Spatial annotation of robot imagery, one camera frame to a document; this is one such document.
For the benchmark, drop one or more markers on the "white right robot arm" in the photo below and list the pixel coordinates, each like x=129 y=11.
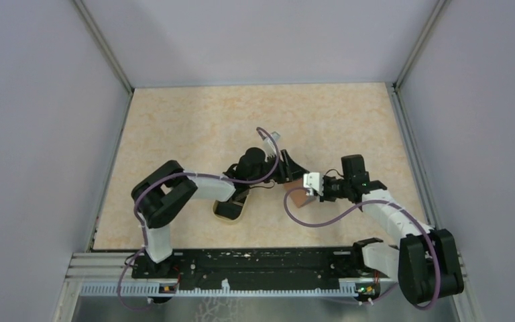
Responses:
x=423 y=260

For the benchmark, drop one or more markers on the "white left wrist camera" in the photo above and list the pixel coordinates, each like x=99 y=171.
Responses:
x=269 y=143

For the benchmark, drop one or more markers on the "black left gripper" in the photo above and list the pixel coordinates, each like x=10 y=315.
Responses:
x=289 y=170

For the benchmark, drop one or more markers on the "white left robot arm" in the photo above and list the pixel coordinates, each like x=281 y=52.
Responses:
x=160 y=197

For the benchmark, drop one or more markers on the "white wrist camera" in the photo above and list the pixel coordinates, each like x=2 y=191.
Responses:
x=313 y=183
x=269 y=143

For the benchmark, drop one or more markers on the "white slotted cable duct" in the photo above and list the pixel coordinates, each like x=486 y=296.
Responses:
x=151 y=288

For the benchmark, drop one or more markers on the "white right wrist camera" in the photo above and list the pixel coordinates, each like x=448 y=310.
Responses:
x=313 y=183

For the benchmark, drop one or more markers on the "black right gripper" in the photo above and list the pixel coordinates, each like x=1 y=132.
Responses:
x=324 y=198

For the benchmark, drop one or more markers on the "beige oval tray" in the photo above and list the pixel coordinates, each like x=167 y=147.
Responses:
x=229 y=211

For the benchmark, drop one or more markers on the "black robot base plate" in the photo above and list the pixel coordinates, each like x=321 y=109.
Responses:
x=308 y=268

